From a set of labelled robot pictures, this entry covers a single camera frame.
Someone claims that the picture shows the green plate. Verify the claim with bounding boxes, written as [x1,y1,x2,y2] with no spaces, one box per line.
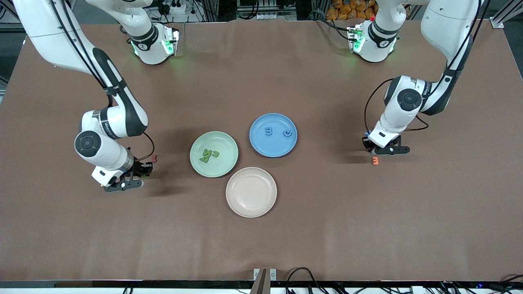
[190,131,239,178]

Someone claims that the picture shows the blue plate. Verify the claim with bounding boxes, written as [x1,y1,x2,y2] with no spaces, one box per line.
[249,113,298,158]

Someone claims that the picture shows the pale pink plate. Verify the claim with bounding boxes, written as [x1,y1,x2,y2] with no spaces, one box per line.
[226,167,277,218]

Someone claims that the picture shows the pile of orange objects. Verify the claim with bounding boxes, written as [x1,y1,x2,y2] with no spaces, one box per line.
[327,0,377,20]

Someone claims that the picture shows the brown table cover mat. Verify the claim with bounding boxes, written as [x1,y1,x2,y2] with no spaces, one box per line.
[0,18,523,282]

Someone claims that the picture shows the white power strip with plugs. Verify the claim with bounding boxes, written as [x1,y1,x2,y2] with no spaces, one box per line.
[165,0,187,15]

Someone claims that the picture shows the black cable loop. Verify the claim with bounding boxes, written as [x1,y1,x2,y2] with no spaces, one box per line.
[285,267,327,294]

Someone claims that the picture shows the silver metal bracket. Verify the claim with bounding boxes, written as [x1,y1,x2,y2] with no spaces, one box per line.
[253,268,277,282]

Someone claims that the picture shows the brown wedge post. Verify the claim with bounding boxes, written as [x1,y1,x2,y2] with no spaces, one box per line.
[250,268,268,294]

